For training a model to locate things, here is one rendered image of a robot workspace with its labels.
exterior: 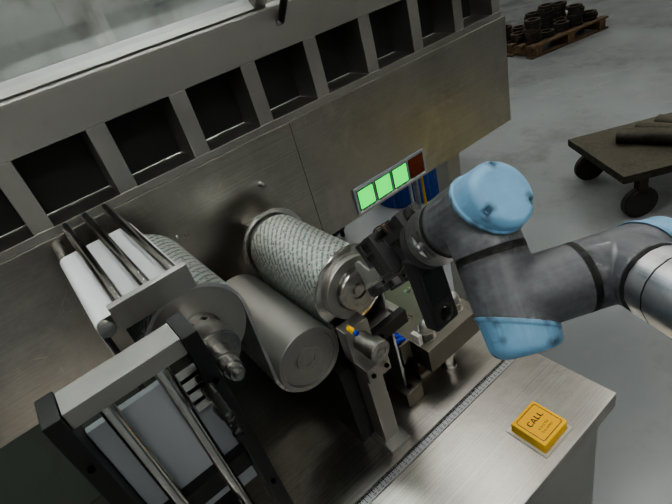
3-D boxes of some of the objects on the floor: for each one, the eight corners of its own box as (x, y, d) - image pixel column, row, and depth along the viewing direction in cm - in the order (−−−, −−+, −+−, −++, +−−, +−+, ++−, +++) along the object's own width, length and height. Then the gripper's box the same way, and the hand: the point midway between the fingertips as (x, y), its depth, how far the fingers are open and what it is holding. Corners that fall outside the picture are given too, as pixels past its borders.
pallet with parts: (611, 28, 579) (613, -11, 556) (531, 60, 555) (529, 21, 532) (559, 25, 646) (559, -10, 623) (486, 54, 622) (483, 19, 599)
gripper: (432, 189, 63) (371, 239, 82) (377, 225, 59) (327, 269, 78) (471, 242, 62) (401, 280, 82) (419, 283, 58) (358, 313, 78)
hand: (378, 287), depth 78 cm, fingers closed, pressing on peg
